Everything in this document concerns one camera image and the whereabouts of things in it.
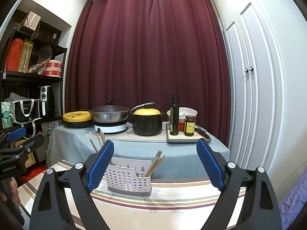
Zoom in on white bowl red container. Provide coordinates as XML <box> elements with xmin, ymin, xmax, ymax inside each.
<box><xmin>167</xmin><ymin>106</ymin><xmax>198</xmax><ymax>136</ymax></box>

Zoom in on black silver air fryer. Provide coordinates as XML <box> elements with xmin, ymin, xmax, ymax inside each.
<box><xmin>40</xmin><ymin>85</ymin><xmax>54</xmax><ymax>117</ymax></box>

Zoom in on white cabinet doors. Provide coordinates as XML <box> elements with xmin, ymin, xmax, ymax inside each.
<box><xmin>224</xmin><ymin>3</ymin><xmax>285</xmax><ymax>172</ymax></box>

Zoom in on grey-blue table cloth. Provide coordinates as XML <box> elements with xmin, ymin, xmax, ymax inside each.
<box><xmin>46</xmin><ymin>121</ymin><xmax>231</xmax><ymax>180</ymax></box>

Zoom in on white perforated utensil basket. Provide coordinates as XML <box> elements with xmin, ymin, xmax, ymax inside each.
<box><xmin>104</xmin><ymin>157</ymin><xmax>151</xmax><ymax>197</ymax></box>

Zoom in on black pot yellow lid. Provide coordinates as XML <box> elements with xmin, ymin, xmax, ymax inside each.
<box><xmin>130</xmin><ymin>102</ymin><xmax>163</xmax><ymax>136</ymax></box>

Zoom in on dark red curtain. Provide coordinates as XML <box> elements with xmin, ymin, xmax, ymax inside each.
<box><xmin>65</xmin><ymin>0</ymin><xmax>231</xmax><ymax>144</ymax></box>

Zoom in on olive oil bottle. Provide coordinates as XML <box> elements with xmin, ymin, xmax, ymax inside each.
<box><xmin>170</xmin><ymin>94</ymin><xmax>179</xmax><ymax>136</ymax></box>

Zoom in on sauce jar yellow label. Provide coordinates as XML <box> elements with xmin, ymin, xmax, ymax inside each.
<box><xmin>184</xmin><ymin>115</ymin><xmax>196</xmax><ymax>136</ymax></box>

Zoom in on red white round tin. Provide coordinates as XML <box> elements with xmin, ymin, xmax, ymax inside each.
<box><xmin>43</xmin><ymin>60</ymin><xmax>62</xmax><ymax>78</ymax></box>

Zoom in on grey cutting board tray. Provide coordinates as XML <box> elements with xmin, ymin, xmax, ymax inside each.
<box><xmin>165</xmin><ymin>124</ymin><xmax>212</xmax><ymax>144</ymax></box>

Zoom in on yellow lidded flat pan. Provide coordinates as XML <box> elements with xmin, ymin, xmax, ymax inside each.
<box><xmin>62</xmin><ymin>111</ymin><xmax>94</xmax><ymax>128</ymax></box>

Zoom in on black bag white handles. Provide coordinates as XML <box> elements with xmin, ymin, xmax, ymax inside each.
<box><xmin>10</xmin><ymin>99</ymin><xmax>42</xmax><ymax>137</ymax></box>

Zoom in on steel wok with lid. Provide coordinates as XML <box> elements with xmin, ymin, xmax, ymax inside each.
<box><xmin>89</xmin><ymin>97</ymin><xmax>154</xmax><ymax>124</ymax></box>

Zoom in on black storage shelf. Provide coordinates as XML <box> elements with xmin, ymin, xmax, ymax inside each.
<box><xmin>0</xmin><ymin>9</ymin><xmax>68</xmax><ymax>173</ymax></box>

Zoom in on person's left hand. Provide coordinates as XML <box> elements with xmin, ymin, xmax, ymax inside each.
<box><xmin>1</xmin><ymin>177</ymin><xmax>21</xmax><ymax>208</ymax></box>

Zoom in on white induction cooker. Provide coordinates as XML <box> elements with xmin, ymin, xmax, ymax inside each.
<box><xmin>94</xmin><ymin>121</ymin><xmax>127</xmax><ymax>134</ymax></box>

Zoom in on striped table cloth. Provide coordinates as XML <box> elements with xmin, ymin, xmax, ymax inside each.
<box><xmin>18</xmin><ymin>160</ymin><xmax>249</xmax><ymax>230</ymax></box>

